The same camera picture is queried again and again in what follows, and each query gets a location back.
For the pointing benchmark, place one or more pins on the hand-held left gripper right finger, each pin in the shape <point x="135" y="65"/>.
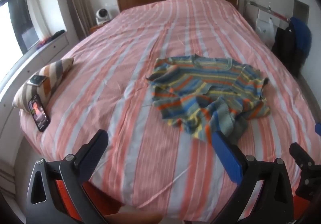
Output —
<point x="227" y="156"/>

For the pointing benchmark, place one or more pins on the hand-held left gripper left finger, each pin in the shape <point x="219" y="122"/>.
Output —
<point x="92" y="153"/>

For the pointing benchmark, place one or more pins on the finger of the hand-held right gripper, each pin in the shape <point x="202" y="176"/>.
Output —
<point x="304" y="163"/>
<point x="318" y="129"/>

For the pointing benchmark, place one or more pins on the striped knit sweater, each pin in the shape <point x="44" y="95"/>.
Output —
<point x="200" y="88"/>

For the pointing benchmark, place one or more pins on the orange fleece garment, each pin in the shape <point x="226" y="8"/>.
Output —
<point x="97" y="201"/>

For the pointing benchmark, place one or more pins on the black smartphone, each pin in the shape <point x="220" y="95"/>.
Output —
<point x="39" y="112"/>

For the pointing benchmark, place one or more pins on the pink striped bedspread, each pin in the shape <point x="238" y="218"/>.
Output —
<point x="140" y="103"/>

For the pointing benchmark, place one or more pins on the striped brown grey pillow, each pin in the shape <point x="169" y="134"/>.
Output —
<point x="47" y="81"/>

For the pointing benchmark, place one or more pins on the black jacket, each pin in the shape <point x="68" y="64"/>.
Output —
<point x="286" y="45"/>

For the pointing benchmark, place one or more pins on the small silver device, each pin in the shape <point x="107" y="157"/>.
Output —
<point x="36" y="80"/>

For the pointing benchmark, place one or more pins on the wooden nightstand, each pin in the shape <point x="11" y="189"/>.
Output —
<point x="96" y="28"/>

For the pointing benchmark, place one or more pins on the white box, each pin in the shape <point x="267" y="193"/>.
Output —
<point x="264" y="16"/>

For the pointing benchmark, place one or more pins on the black item on sill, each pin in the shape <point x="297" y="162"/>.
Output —
<point x="58" y="33"/>

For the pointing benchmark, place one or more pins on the white round fan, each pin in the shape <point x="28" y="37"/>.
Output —
<point x="102" y="15"/>

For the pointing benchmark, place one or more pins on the window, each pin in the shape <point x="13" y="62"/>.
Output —
<point x="17" y="20"/>

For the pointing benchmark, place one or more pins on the white sheer curtain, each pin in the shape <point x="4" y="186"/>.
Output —
<point x="40" y="8"/>

